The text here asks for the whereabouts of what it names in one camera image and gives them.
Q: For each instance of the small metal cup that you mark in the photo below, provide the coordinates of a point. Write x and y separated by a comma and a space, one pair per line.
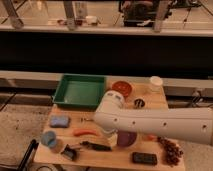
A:
139, 103

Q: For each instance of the small metal utensil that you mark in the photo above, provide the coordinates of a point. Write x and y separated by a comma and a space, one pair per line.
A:
86, 120

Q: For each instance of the green plastic tray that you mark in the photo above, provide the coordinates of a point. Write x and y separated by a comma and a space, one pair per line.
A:
80, 91

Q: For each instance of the black binder clip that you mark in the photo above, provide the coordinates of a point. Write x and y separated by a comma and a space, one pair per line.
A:
70, 153

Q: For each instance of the black chair frame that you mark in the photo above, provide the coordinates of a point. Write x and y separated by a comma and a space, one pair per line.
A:
32, 146

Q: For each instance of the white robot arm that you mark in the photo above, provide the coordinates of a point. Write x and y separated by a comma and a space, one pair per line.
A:
188, 124

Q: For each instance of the black handled tool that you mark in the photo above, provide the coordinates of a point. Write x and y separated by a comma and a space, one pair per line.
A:
95, 146

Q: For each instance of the red bowl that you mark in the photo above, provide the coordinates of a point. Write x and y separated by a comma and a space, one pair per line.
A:
122, 87

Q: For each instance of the blue sponge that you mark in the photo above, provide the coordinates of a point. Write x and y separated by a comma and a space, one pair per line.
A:
59, 121

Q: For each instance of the orange and yellow apple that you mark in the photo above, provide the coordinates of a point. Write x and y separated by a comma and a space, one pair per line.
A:
150, 137

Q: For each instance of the purple bowl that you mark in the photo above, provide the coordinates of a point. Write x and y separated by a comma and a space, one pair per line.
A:
125, 138

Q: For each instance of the bunch of red grapes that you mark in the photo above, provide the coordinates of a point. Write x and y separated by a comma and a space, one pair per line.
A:
172, 152

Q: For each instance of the black rectangular remote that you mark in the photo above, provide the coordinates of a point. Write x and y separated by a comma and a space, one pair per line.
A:
144, 158

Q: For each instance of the red chili pepper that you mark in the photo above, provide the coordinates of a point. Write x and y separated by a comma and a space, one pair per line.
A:
81, 132

